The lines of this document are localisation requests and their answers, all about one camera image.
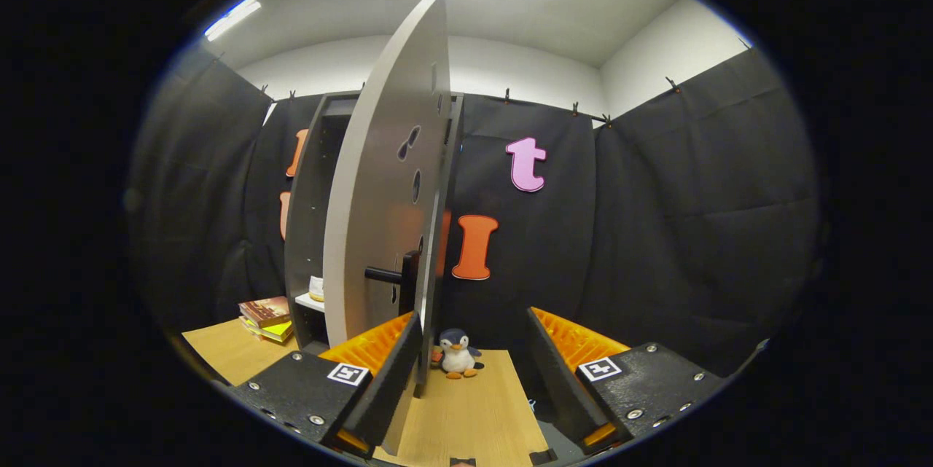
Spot penguin plush toy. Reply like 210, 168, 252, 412
432, 329, 485, 380

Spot black door handle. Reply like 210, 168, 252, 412
364, 250, 421, 316

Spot yellow book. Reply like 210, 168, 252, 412
244, 318, 294, 344

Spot beige shoe cabinet door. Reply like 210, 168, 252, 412
323, 0, 453, 457

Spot narrow ceiling light panel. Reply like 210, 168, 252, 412
204, 0, 262, 42

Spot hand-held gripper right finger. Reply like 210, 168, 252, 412
526, 307, 730, 453

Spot black backdrop cloth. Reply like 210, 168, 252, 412
124, 44, 821, 380

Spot dark grey shoe cabinet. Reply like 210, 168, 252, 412
284, 92, 467, 399

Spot brown book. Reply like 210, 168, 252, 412
238, 296, 292, 329

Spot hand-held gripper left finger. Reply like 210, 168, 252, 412
226, 310, 423, 457

